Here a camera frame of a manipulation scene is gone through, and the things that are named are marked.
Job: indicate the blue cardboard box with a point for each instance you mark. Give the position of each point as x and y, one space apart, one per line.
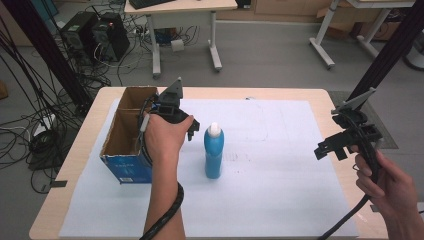
128 136

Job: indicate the black computer tower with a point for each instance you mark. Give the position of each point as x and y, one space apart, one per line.
100 36

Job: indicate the white box on floor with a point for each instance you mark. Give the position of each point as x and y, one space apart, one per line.
177 45

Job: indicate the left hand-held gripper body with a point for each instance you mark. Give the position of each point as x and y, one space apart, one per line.
170 106

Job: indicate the white desk frame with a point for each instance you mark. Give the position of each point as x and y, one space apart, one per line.
346 23

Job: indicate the black metal stand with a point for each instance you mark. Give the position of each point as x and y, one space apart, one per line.
386 56
50 53

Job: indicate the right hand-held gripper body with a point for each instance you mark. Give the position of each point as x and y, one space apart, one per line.
353 125

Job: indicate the wooden desk with white legs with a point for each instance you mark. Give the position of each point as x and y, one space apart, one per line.
181 20

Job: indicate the black keyboard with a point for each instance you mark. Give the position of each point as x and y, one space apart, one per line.
150 2

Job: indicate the white power strip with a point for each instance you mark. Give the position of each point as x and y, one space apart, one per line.
45 124

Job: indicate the white paper sheet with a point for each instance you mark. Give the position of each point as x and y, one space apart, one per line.
266 173

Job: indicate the person's right hand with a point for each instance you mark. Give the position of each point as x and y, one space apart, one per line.
388 186

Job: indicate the person's left hand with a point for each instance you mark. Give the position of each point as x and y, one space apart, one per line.
165 137

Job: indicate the blue bottle with white cap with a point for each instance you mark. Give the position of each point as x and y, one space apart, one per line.
213 151

